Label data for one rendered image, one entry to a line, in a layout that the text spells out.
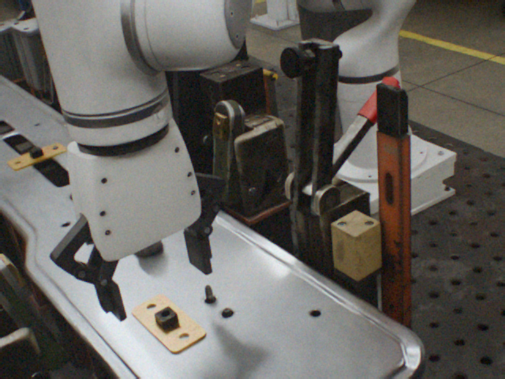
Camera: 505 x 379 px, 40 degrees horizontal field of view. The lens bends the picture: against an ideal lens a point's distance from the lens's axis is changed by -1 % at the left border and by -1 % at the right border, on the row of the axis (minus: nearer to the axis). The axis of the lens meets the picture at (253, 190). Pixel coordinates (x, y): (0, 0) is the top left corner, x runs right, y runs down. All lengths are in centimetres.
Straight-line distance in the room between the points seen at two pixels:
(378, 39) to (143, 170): 72
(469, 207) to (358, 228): 74
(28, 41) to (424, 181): 78
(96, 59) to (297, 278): 32
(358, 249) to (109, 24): 31
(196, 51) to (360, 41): 77
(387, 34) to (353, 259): 62
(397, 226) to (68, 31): 34
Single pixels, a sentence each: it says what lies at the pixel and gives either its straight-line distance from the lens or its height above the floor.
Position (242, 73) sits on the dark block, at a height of 112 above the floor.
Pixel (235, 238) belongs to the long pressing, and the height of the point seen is 100.
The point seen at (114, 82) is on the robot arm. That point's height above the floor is 126.
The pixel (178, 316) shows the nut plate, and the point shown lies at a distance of 67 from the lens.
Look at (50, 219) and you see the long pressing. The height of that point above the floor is 100.
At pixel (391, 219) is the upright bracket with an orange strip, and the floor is 107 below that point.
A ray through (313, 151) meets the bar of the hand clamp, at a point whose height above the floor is 111.
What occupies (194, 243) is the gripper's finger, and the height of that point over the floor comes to 107.
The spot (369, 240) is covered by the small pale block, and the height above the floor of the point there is 105.
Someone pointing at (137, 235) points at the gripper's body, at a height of 112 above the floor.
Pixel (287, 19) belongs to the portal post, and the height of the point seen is 2.
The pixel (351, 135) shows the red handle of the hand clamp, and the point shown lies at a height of 111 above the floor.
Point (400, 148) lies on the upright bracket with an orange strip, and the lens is 61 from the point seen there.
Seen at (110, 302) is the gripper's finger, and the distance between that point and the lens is 61.
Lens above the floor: 142
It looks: 30 degrees down
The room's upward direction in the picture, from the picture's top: 8 degrees counter-clockwise
